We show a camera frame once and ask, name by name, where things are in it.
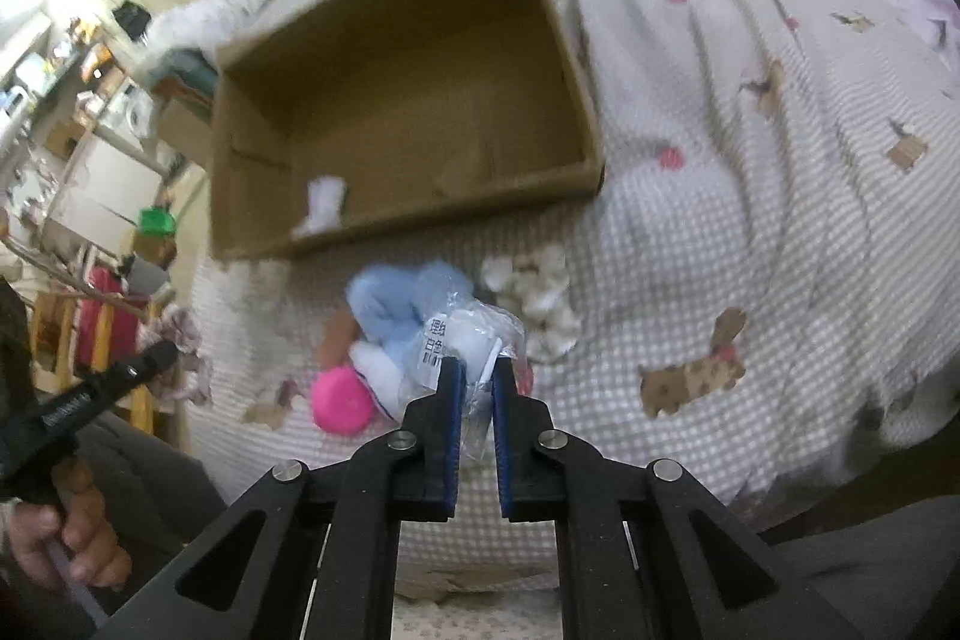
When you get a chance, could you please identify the person's grey pants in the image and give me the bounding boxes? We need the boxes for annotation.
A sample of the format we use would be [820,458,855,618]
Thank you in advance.
[71,411,960,640]

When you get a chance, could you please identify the red cloth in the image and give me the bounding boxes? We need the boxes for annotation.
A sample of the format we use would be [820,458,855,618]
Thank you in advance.
[75,267,145,380]

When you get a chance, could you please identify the white cloth piece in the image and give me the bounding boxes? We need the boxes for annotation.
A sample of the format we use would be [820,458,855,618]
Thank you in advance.
[290,176,348,239]

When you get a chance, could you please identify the clear plastic bag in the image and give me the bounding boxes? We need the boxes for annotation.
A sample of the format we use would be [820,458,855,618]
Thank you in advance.
[422,297,527,465]

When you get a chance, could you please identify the cluttered storage shelf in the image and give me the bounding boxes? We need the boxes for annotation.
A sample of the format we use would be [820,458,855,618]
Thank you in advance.
[0,0,188,281]

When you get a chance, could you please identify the pink round plush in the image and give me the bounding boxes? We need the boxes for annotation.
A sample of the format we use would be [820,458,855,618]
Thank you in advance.
[310,365,376,438]

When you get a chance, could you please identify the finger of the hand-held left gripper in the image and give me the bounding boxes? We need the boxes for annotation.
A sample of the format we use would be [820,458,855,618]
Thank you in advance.
[79,340,181,405]

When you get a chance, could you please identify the green plastic container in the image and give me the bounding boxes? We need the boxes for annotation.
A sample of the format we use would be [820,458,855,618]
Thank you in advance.
[138,206,178,239]

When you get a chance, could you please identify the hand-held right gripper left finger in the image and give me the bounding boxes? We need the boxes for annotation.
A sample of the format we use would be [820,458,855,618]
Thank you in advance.
[90,358,463,640]

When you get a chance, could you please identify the brown cardboard box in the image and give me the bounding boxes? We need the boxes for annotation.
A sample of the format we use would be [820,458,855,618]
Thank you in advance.
[208,0,607,263]

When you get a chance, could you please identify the white fluffy plush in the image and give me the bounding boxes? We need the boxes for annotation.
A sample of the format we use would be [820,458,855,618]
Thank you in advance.
[478,242,583,363]

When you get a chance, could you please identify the dog print checked blanket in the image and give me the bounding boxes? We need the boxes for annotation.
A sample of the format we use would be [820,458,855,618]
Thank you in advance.
[176,0,960,600]

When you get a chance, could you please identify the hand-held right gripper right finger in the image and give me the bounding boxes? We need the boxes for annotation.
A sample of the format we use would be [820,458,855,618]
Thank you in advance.
[493,360,835,640]

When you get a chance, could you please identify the person's left hand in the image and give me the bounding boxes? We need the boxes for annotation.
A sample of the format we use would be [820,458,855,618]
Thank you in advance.
[0,456,134,611]

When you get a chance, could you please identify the blue and white plush toy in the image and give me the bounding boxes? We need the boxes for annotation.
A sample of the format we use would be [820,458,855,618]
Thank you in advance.
[345,260,475,425]

